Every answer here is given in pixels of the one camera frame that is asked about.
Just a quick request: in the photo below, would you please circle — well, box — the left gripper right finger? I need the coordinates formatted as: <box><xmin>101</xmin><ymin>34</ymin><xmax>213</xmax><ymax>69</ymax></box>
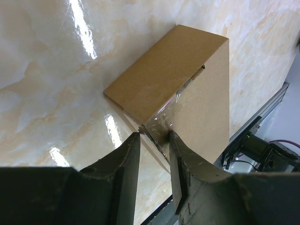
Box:
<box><xmin>169</xmin><ymin>131</ymin><xmax>300</xmax><ymax>225</ymax></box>

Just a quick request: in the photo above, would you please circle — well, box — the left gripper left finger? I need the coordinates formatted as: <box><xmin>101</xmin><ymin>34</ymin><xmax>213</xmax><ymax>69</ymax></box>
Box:
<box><xmin>0</xmin><ymin>132</ymin><xmax>140</xmax><ymax>225</ymax></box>

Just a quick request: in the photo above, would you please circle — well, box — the brown cardboard express box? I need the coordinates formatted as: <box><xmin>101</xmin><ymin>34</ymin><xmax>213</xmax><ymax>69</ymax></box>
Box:
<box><xmin>104</xmin><ymin>25</ymin><xmax>230</xmax><ymax>163</ymax></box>

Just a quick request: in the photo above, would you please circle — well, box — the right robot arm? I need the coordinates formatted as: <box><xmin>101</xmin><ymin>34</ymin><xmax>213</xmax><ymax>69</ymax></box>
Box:
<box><xmin>220</xmin><ymin>134</ymin><xmax>300</xmax><ymax>173</ymax></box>

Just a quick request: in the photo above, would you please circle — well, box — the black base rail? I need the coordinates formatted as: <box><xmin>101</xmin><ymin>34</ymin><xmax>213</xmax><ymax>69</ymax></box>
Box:
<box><xmin>142</xmin><ymin>195</ymin><xmax>179</xmax><ymax>225</ymax></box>

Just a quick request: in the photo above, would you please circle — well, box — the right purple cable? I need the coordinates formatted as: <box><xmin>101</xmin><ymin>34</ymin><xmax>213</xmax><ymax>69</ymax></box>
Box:
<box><xmin>269</xmin><ymin>138</ymin><xmax>300</xmax><ymax>149</ymax></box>

